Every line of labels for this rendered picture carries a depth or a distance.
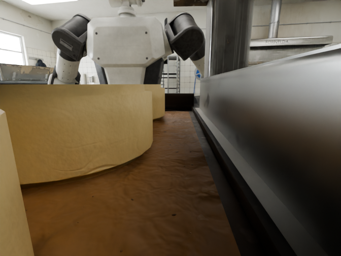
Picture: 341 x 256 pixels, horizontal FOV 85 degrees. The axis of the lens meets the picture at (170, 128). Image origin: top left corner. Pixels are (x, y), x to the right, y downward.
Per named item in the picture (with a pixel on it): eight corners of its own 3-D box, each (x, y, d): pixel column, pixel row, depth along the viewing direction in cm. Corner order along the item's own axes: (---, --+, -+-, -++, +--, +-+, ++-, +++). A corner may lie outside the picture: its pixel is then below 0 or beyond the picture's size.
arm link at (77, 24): (69, 38, 82) (73, 10, 72) (89, 51, 84) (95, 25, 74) (52, 52, 74) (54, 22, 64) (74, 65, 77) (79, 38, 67)
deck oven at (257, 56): (234, 137, 411) (242, 39, 366) (228, 126, 526) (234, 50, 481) (314, 141, 382) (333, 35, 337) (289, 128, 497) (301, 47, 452)
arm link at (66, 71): (52, 74, 94) (54, 39, 78) (79, 82, 100) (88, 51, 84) (46, 93, 89) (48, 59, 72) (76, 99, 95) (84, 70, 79)
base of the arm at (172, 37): (168, 46, 82) (160, 20, 73) (197, 35, 80) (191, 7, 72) (175, 65, 72) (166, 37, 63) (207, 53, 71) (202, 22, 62)
